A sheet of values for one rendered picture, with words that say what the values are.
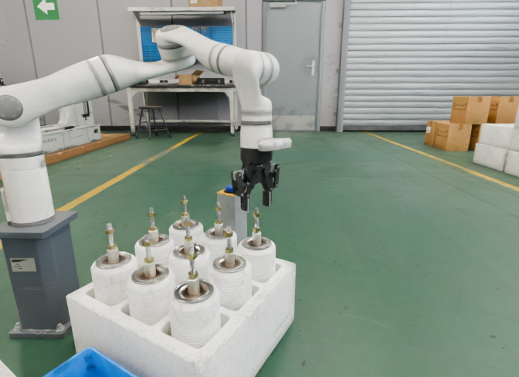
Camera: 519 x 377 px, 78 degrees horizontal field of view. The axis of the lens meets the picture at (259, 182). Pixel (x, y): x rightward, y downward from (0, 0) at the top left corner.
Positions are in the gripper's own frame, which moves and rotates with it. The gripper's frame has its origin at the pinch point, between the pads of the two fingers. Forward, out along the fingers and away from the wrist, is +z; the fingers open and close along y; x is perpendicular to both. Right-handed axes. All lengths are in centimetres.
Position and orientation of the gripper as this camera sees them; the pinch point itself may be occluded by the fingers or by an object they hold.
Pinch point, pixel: (256, 203)
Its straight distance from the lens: 78.2
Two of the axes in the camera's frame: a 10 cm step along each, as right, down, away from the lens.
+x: 6.9, 1.9, -7.0
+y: -7.3, 1.8, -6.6
